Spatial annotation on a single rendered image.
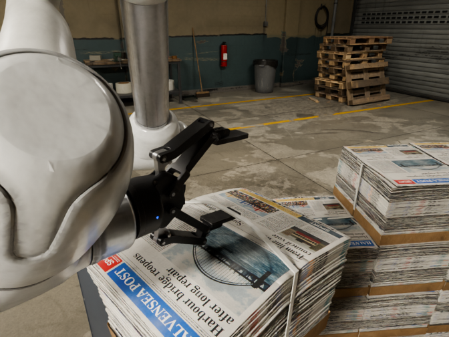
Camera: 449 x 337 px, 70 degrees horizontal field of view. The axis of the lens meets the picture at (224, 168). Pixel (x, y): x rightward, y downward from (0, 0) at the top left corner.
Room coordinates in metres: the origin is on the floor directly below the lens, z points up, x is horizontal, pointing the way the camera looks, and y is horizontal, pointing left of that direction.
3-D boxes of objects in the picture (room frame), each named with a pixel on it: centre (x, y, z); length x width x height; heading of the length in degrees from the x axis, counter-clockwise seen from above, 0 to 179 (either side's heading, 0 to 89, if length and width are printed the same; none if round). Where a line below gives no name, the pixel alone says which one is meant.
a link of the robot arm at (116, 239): (0.32, 0.15, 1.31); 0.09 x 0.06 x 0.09; 45
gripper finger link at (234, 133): (0.47, 0.00, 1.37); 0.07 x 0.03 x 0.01; 136
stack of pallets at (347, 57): (7.51, -2.83, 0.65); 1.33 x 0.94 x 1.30; 120
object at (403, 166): (1.09, -0.65, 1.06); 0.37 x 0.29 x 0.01; 6
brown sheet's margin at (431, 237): (1.10, -0.65, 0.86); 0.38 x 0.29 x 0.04; 6
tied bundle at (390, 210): (1.10, -0.65, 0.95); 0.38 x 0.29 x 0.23; 6
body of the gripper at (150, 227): (0.37, 0.09, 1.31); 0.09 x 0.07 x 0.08; 136
